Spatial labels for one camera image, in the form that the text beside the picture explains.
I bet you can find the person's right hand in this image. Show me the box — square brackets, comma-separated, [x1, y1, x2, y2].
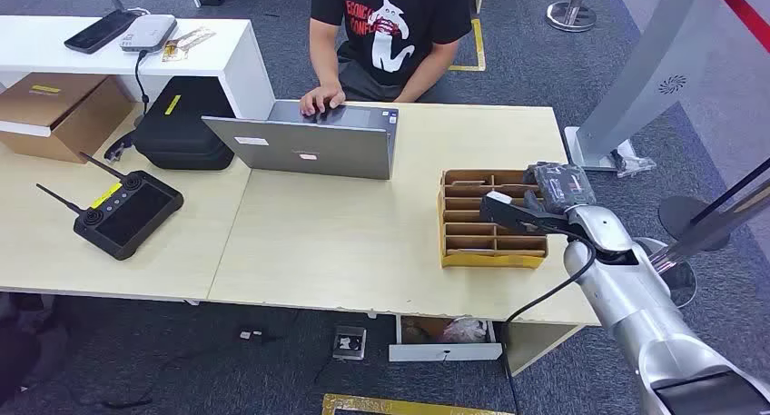
[299, 84, 348, 117]

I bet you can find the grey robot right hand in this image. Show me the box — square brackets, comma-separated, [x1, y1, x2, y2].
[521, 162, 598, 216]

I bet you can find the person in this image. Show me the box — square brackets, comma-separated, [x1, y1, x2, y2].
[299, 0, 477, 117]

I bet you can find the cardboard card organizer box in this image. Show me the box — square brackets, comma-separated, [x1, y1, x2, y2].
[438, 169, 549, 271]

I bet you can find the grey laptop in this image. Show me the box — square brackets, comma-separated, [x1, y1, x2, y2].
[201, 99, 400, 182]

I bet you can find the clear plastic bag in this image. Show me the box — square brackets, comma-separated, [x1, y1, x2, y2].
[610, 150, 656, 179]

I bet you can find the white desk shelf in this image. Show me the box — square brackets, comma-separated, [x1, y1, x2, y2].
[0, 15, 277, 122]

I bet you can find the stanchion with black base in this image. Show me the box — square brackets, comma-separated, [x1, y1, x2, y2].
[658, 156, 770, 252]

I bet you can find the grey gate pylon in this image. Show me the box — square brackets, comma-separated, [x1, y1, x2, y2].
[563, 0, 705, 173]

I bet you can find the black carrying case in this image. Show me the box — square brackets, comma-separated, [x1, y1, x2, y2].
[132, 74, 237, 172]

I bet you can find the yellowish plastic packet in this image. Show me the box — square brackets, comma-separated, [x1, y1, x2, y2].
[161, 26, 216, 63]

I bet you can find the chrome stanchion with ringed base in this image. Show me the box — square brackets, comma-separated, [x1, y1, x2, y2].
[545, 0, 597, 34]

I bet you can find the crumpled plastic bag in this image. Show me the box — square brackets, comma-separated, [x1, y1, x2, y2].
[439, 317, 489, 345]

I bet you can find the grey box device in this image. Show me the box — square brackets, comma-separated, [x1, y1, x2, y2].
[119, 14, 179, 54]

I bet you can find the white drawer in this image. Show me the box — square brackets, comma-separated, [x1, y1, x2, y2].
[388, 314, 503, 363]

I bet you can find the black remote controller with antennas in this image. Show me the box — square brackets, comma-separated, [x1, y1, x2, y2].
[35, 152, 185, 262]

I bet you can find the black smartphone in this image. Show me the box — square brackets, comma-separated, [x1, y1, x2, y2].
[64, 9, 141, 55]

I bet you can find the floor socket box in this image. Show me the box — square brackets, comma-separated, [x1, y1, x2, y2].
[331, 325, 368, 361]

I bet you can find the brown cardboard box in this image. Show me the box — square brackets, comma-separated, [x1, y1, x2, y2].
[0, 72, 136, 165]

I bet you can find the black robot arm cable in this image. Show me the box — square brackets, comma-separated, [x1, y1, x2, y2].
[500, 228, 598, 415]

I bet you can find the black device cable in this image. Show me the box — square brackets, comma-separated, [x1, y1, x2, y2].
[133, 50, 151, 115]

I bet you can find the black strap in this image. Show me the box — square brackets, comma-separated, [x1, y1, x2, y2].
[103, 129, 136, 163]

